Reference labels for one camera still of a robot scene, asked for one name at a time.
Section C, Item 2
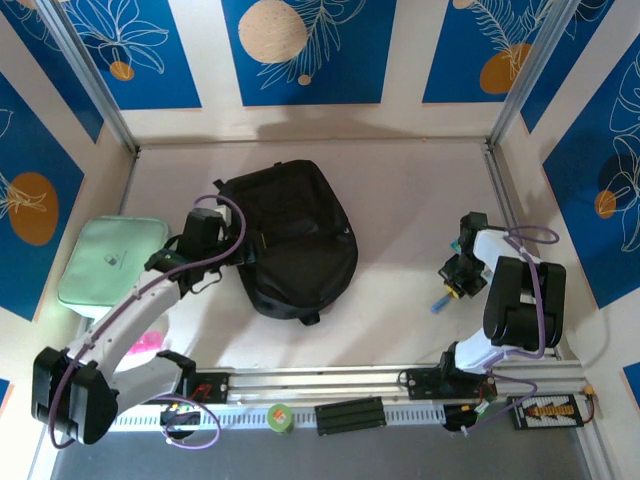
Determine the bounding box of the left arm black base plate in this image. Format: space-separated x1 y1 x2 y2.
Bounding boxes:
164 370 230 405

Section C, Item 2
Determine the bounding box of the aluminium frame post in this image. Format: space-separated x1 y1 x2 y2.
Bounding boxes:
37 0 140 154
487 0 585 151

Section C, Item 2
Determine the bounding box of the black backpack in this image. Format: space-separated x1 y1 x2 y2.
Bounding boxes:
213 159 359 327

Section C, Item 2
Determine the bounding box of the blue poster with beige circle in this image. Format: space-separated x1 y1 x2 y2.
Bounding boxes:
221 0 399 107

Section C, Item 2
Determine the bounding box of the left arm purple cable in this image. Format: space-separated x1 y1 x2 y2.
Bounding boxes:
49 194 247 451

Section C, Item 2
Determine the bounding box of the pink eraser pack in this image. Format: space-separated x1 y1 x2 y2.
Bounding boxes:
125 329 165 357

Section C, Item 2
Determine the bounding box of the grey slotted cable duct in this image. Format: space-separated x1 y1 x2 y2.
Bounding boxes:
107 402 447 434

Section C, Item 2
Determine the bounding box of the small controller board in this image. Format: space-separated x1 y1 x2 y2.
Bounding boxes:
159 403 202 427
443 399 496 432

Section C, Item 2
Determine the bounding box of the blue floral wall poster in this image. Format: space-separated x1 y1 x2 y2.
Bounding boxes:
519 0 640 134
58 0 203 111
0 9 105 145

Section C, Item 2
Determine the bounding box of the green tape roll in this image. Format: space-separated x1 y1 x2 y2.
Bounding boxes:
266 402 296 436

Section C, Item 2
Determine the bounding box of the blue poster with orange circle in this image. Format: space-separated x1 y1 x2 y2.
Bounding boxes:
542 49 640 310
0 72 85 322
422 0 571 105

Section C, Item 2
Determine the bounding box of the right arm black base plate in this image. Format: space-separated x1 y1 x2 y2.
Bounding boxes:
405 367 496 401

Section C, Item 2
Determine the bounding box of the black power distribution board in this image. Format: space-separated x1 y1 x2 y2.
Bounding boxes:
508 393 586 430

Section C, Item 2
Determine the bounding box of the black slotted block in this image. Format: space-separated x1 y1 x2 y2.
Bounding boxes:
313 396 387 437

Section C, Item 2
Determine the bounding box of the yellow connector with red wire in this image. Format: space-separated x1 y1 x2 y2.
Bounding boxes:
579 382 600 424

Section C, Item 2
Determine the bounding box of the aluminium table side rail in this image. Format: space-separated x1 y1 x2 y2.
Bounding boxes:
482 142 559 359

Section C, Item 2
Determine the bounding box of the aluminium mounting rail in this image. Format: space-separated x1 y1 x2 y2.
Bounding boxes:
42 360 587 409

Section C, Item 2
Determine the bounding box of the mint green zip pouch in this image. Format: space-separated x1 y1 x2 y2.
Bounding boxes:
56 214 174 321

